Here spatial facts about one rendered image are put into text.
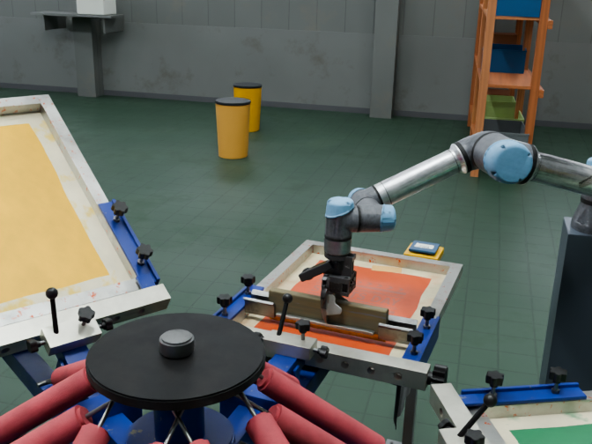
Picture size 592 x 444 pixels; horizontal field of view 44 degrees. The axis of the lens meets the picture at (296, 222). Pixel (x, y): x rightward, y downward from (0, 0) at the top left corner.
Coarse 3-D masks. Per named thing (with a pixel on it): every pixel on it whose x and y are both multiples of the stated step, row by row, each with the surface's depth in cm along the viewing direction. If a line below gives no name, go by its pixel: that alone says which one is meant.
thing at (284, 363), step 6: (276, 354) 185; (270, 360) 182; (276, 360) 182; (282, 360) 182; (288, 360) 182; (294, 360) 182; (300, 360) 186; (276, 366) 179; (282, 366) 179; (288, 366) 180; (294, 366) 182; (300, 366) 187; (288, 372) 178
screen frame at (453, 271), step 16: (288, 256) 261; (304, 256) 266; (368, 256) 266; (384, 256) 264; (400, 256) 263; (272, 272) 247; (288, 272) 253; (432, 272) 259; (448, 272) 251; (448, 288) 238; (432, 304) 227; (240, 320) 220
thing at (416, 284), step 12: (372, 276) 255; (384, 276) 255; (396, 276) 256; (408, 276) 256; (408, 288) 246; (420, 288) 246; (408, 300) 237; (396, 312) 229; (408, 312) 229; (324, 336) 213; (336, 336) 213; (348, 336) 213; (360, 348) 207; (372, 348) 207; (384, 348) 207
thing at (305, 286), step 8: (360, 272) 258; (368, 272) 258; (312, 280) 250; (360, 280) 251; (296, 288) 244; (304, 288) 244; (264, 320) 222; (272, 320) 222; (264, 328) 217; (272, 328) 217; (288, 328) 217; (312, 328) 218; (312, 336) 213; (320, 336) 213
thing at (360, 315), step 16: (272, 288) 218; (288, 304) 216; (304, 304) 214; (320, 304) 212; (352, 304) 209; (320, 320) 214; (336, 320) 212; (352, 320) 210; (368, 320) 208; (384, 320) 206
